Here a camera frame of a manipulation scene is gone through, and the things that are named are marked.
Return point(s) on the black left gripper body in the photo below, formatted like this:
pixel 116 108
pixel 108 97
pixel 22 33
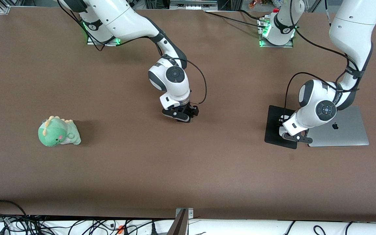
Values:
pixel 284 119

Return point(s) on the silver apple laptop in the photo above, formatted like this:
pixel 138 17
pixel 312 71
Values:
pixel 351 130

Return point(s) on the aluminium camera mast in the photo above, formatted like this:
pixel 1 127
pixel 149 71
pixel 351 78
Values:
pixel 180 225

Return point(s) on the black mouse pad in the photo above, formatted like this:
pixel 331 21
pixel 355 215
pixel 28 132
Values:
pixel 271 130

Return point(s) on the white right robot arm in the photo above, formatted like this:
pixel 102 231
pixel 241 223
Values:
pixel 126 19

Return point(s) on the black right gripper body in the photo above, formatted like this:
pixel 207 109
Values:
pixel 193 109

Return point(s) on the white computer mouse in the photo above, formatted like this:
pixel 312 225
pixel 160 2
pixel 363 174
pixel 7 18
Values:
pixel 284 117

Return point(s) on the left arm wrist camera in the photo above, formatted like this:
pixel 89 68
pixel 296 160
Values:
pixel 300 138

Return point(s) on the green dinosaur plush toy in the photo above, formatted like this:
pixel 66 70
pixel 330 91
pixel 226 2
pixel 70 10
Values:
pixel 55 132

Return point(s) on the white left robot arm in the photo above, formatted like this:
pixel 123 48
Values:
pixel 351 29

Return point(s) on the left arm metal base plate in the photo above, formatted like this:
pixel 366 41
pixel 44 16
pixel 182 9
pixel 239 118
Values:
pixel 273 46

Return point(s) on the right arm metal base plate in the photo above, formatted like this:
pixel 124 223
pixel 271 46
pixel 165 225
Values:
pixel 108 43

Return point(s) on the grey power strip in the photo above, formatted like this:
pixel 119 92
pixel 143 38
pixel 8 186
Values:
pixel 193 4

